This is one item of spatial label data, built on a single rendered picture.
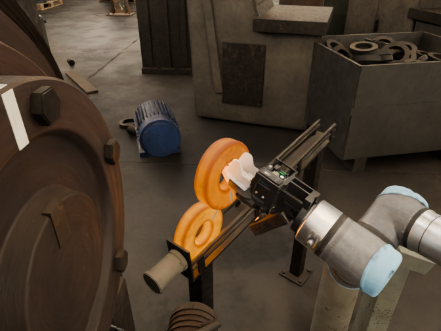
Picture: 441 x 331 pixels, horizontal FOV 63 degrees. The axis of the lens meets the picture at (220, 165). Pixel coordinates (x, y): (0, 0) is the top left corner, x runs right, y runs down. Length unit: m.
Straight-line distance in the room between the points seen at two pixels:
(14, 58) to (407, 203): 0.71
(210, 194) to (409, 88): 1.95
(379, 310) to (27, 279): 1.25
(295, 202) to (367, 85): 1.74
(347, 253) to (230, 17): 2.45
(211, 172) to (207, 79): 2.42
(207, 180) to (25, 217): 0.49
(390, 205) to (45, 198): 0.67
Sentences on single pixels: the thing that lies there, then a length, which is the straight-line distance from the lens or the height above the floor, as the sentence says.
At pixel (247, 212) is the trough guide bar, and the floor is 0.69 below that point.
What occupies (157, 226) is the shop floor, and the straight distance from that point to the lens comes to 2.05.
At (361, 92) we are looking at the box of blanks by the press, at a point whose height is 0.58.
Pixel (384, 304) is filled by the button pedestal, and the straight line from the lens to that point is 1.38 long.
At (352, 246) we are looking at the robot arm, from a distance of 0.65.
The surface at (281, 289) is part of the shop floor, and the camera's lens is 1.74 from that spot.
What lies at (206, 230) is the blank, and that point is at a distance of 0.96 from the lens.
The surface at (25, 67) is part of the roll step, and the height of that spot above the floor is 1.24.
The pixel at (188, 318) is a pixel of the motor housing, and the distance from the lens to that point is 0.97.
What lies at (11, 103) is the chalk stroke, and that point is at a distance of 0.23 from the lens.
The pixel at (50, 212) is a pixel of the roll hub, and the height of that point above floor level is 1.17.
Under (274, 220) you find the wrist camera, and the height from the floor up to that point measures 0.87.
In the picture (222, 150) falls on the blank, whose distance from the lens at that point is 0.71.
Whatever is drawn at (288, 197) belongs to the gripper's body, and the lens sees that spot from 0.67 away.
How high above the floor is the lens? 1.32
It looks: 31 degrees down
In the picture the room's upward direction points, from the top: straight up
